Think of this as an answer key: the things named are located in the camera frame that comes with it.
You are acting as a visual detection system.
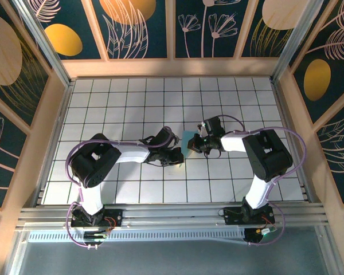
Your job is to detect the light blue cloth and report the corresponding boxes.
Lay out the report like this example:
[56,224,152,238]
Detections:
[176,130,201,168]

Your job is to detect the thin black cable loop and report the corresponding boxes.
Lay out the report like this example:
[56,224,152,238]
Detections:
[203,148,222,159]

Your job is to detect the aluminium frame rail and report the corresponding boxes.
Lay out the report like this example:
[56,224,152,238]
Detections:
[15,202,330,231]

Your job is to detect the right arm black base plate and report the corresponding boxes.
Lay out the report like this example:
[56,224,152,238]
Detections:
[222,206,275,226]

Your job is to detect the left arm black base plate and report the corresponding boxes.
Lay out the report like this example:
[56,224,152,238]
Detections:
[71,208,124,229]

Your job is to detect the aluminium table side rail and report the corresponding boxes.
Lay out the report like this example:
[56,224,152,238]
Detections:
[33,80,77,207]
[271,80,316,204]

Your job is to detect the white slotted cable duct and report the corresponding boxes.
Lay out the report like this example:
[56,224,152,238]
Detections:
[27,229,247,244]

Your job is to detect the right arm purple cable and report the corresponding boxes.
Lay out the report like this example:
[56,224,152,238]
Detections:
[214,114,308,247]

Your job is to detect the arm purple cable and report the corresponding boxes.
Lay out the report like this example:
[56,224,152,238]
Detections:
[65,125,177,249]
[214,114,308,247]

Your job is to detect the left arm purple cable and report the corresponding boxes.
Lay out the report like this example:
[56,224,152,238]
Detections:
[65,125,177,249]

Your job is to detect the aluminium corner post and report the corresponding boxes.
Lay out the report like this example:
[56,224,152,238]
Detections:
[271,0,326,83]
[11,0,75,87]

